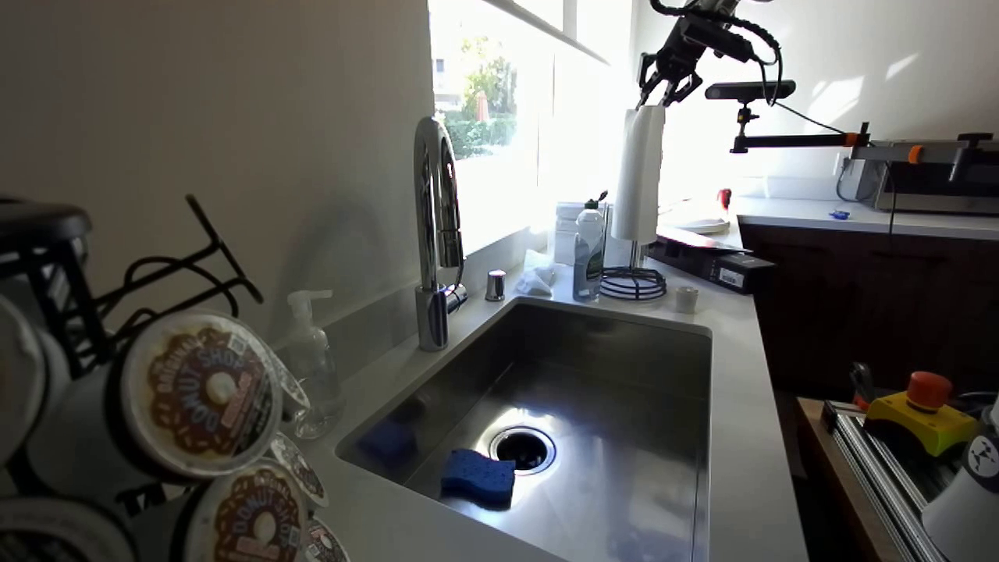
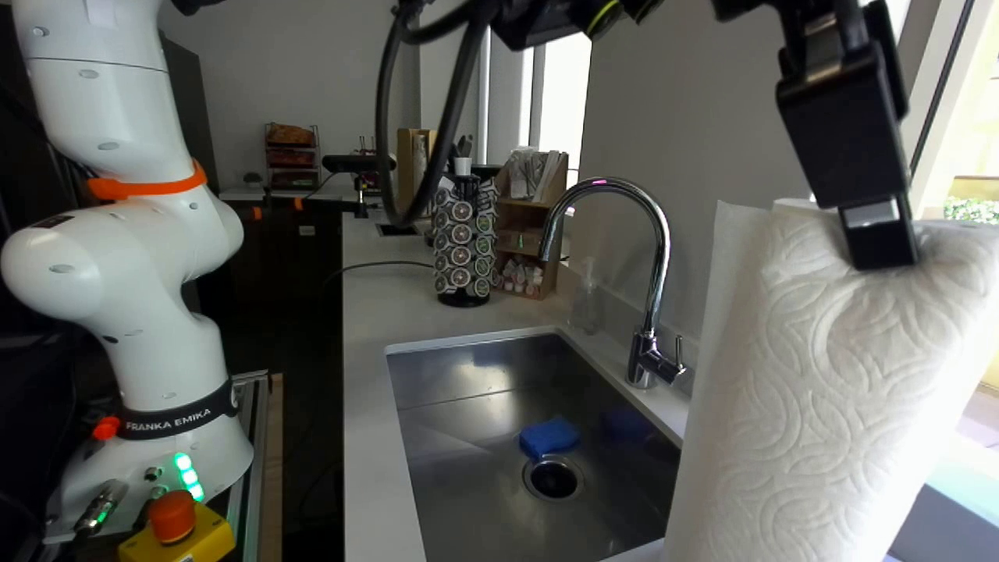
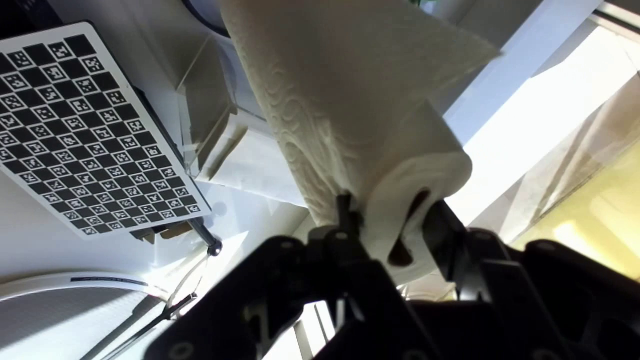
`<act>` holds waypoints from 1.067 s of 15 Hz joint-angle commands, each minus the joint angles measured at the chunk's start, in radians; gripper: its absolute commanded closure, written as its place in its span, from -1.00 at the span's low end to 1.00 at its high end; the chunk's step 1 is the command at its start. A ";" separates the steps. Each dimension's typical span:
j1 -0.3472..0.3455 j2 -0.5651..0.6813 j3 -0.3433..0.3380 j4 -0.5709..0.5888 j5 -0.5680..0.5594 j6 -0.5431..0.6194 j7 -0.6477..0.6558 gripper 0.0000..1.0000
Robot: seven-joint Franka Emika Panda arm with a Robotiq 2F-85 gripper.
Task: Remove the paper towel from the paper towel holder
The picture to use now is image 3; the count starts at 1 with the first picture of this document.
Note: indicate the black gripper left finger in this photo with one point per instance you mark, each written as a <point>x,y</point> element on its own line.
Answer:
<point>281,281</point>

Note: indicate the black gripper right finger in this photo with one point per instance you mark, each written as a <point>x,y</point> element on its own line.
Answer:
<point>552,300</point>

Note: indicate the white paper towel roll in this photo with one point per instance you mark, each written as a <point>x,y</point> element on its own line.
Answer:
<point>346,86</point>

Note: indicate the black ball joint stand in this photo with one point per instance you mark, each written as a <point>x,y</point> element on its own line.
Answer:
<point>212,249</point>

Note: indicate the clear plastic container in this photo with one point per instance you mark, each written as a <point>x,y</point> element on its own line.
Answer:
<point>207,92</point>

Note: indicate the white bowl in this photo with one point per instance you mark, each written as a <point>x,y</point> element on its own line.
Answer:
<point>41,282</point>

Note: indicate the black white calibration board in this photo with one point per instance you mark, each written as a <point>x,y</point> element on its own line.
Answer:
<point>81,133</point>

